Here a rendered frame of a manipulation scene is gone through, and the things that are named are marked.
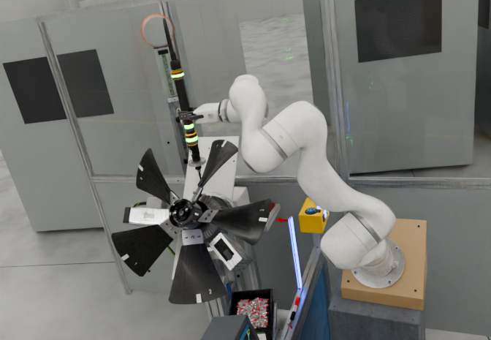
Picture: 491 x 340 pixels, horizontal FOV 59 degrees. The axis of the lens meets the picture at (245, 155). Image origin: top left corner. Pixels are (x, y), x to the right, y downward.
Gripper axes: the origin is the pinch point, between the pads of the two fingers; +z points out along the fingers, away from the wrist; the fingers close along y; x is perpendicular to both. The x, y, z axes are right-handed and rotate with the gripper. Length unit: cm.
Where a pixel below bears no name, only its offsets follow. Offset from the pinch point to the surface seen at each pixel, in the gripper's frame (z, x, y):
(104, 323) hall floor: 127, -162, 40
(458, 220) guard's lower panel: -97, -85, 70
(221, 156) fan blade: -3.6, -23.7, 13.4
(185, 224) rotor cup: 6.8, -43.4, -8.4
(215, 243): 0, -58, 0
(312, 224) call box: -37, -60, 21
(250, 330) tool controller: -40, -40, -60
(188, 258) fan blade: 6, -56, -14
